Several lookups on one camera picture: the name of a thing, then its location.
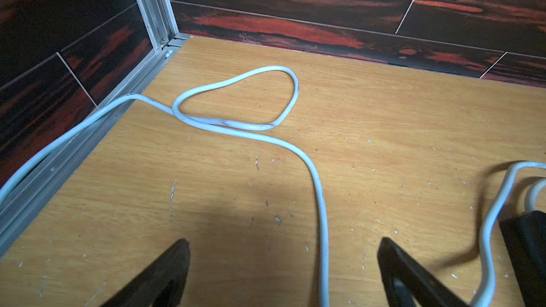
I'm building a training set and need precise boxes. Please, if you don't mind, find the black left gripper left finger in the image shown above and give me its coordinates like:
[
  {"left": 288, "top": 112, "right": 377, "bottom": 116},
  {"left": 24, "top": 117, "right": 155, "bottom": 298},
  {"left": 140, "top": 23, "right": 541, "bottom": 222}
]
[{"left": 103, "top": 239, "right": 191, "bottom": 306}]

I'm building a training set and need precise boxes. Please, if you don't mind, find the white cable left side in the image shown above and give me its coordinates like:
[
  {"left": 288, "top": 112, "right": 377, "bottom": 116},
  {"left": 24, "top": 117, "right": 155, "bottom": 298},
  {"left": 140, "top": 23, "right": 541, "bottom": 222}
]
[{"left": 0, "top": 65, "right": 331, "bottom": 307}]

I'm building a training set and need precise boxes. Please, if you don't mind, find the black power strip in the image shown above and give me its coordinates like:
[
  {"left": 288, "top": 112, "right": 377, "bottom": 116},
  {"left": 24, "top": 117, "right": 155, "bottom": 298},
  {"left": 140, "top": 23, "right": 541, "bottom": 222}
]
[{"left": 500, "top": 210, "right": 545, "bottom": 306}]

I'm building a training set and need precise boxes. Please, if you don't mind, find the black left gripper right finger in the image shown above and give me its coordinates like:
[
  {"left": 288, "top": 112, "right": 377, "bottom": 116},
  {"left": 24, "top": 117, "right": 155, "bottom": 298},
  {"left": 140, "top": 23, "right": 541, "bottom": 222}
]
[{"left": 378, "top": 237, "right": 467, "bottom": 306}]

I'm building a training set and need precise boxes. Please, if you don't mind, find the aluminium frame left post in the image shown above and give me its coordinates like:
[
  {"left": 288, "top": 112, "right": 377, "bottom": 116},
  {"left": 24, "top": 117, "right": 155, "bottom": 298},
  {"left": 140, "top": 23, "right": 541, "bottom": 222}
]
[{"left": 1, "top": 0, "right": 186, "bottom": 253}]

